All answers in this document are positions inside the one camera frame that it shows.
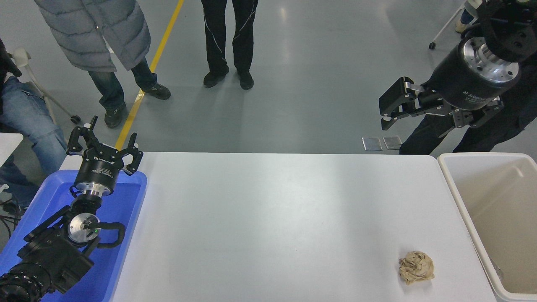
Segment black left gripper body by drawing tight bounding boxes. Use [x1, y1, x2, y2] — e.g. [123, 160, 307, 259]
[74, 145, 126, 189]

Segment distant person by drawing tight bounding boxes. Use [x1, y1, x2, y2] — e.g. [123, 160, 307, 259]
[455, 0, 483, 34]

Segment tan paper ball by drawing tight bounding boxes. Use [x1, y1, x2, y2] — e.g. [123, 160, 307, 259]
[398, 251, 435, 286]

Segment black floor cables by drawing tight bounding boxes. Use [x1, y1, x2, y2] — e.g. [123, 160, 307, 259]
[0, 200, 22, 237]

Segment seated person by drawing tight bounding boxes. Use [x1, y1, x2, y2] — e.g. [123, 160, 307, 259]
[0, 38, 68, 209]

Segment standing person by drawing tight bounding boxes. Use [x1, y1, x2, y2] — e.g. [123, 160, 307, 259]
[399, 50, 537, 155]
[201, 0, 259, 91]
[34, 0, 172, 129]

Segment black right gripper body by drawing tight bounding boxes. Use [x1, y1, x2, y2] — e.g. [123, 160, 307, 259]
[425, 40, 519, 112]

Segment small white table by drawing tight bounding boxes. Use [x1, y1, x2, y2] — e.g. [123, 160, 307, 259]
[0, 133, 24, 167]

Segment large pale plastic bin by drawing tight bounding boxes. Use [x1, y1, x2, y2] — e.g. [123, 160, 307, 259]
[437, 152, 537, 302]

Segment blue plastic tray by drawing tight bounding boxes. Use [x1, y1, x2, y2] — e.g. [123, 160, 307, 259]
[0, 170, 148, 302]

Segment white wheeled chair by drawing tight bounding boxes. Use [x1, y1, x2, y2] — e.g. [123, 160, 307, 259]
[429, 0, 468, 50]
[10, 47, 81, 125]

